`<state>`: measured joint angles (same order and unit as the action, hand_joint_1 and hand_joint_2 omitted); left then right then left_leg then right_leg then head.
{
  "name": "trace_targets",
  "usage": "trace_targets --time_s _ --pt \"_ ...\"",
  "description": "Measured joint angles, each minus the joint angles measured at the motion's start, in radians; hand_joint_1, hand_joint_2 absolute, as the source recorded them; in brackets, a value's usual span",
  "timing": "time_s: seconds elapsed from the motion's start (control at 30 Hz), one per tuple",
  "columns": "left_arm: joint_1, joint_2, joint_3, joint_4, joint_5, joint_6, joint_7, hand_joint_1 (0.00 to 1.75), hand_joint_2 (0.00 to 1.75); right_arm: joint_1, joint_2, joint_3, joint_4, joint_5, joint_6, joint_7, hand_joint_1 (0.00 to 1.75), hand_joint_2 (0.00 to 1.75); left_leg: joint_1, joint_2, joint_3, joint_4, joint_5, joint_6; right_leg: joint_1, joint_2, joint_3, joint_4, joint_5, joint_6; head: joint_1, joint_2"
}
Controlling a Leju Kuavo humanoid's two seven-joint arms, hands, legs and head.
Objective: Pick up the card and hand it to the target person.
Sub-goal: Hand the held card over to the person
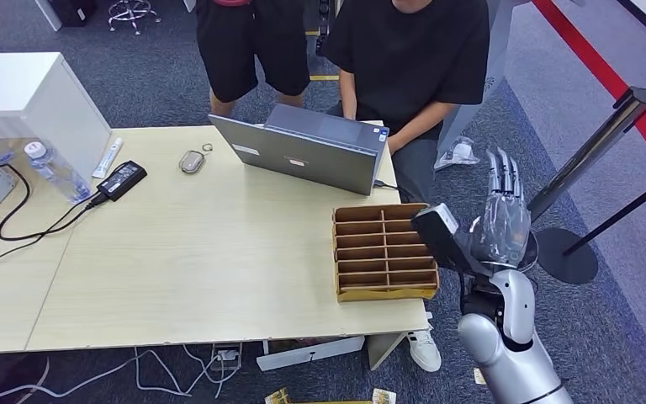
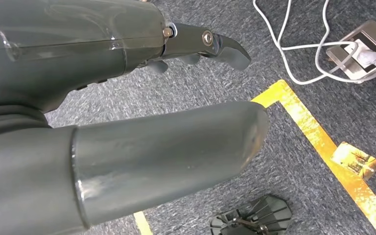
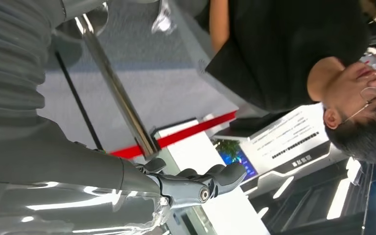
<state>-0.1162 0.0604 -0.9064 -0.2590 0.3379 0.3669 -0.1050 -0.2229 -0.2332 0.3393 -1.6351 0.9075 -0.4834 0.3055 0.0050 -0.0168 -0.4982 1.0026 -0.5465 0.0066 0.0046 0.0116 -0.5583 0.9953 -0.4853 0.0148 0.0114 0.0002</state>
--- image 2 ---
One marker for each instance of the white plug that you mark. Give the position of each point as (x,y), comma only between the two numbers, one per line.
(364,56)

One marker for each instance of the robot left arm sleeve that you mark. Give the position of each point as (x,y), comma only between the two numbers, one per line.
(9,121)

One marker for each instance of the black ribbed plastic object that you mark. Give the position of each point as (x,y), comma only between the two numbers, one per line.
(256,217)

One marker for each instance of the robot left hand grey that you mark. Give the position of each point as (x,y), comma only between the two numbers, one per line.
(77,48)

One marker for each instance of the yellow printed card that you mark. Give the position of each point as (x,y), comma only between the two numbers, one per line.
(355,160)

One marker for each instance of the yellow floor tape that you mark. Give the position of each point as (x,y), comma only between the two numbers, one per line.
(308,123)
(143,224)

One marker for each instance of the metal floor socket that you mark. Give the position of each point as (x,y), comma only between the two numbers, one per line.
(374,35)

